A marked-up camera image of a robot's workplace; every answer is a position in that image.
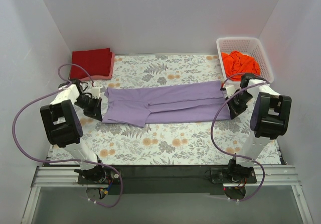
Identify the purple t shirt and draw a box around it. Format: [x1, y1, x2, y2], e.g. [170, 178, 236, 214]
[102, 81, 231, 127]

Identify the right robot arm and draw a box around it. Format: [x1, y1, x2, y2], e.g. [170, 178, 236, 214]
[227, 73, 292, 183]

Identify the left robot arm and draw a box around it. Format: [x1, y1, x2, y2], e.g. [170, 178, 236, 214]
[40, 79, 107, 184]

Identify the floral table mat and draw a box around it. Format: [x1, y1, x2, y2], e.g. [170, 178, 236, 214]
[77, 55, 255, 165]

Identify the orange t shirt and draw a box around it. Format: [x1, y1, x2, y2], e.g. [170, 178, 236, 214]
[221, 51, 260, 81]

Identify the folded red t shirt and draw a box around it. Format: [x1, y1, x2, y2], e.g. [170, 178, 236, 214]
[72, 48, 114, 80]

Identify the white plastic basket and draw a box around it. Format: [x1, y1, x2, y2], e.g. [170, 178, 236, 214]
[216, 37, 274, 83]

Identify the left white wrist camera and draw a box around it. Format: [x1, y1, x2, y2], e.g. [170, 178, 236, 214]
[89, 86, 105, 99]

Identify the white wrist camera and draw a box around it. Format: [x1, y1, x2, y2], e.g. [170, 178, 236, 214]
[89, 86, 105, 99]
[220, 84, 236, 98]

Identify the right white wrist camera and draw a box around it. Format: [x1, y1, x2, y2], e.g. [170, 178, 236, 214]
[220, 84, 236, 98]

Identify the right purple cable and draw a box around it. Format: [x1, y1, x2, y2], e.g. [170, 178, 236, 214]
[210, 72, 265, 202]

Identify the purple cable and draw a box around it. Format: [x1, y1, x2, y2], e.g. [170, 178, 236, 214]
[210, 72, 265, 202]
[12, 64, 123, 207]

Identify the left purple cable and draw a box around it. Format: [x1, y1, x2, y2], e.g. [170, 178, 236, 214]
[12, 64, 123, 207]

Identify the aluminium frame rail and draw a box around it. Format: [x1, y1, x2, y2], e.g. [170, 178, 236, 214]
[23, 165, 313, 223]

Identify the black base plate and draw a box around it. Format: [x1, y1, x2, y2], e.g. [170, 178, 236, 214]
[74, 165, 257, 195]

